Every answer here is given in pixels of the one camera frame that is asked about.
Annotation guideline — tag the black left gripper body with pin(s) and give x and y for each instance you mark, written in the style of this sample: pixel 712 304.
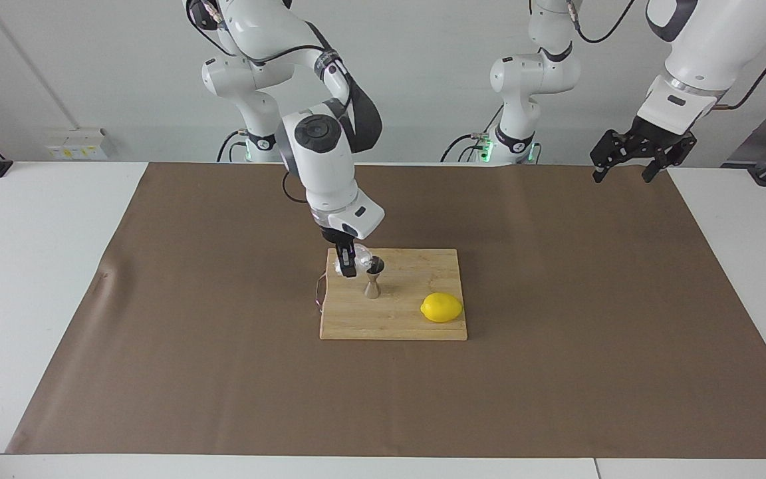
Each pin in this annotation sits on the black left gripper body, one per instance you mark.
pixel 655 138

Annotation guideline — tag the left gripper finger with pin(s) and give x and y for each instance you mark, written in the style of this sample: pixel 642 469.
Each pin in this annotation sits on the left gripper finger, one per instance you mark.
pixel 601 159
pixel 652 173

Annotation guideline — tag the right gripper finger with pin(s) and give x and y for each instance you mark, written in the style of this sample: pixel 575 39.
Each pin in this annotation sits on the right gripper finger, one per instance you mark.
pixel 346 261

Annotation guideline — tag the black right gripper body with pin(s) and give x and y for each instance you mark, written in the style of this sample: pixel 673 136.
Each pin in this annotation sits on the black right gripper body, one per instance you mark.
pixel 338 236

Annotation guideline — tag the clear glass cup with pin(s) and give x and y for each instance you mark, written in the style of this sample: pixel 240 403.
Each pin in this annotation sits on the clear glass cup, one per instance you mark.
pixel 363 256

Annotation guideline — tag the steel double jigger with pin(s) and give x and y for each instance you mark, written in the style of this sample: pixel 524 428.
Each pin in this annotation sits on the steel double jigger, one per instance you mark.
pixel 374 289

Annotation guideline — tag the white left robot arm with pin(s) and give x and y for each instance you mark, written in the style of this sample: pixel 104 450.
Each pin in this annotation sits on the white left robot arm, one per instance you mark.
pixel 722 40

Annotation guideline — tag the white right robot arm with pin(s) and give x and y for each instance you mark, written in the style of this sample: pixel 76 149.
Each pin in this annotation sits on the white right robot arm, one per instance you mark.
pixel 316 159

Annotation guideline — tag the wooden cutting board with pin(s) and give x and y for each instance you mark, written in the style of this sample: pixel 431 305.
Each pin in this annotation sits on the wooden cutting board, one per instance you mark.
pixel 370 319

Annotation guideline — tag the yellow lemon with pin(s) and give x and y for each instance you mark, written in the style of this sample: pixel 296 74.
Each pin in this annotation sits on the yellow lemon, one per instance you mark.
pixel 441 308

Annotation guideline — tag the brown paper table mat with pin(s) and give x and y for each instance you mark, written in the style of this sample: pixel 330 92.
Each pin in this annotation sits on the brown paper table mat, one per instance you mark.
pixel 223 399

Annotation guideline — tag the white wall socket box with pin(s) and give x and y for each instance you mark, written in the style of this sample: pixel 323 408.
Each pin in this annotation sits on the white wall socket box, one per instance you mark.
pixel 70 150

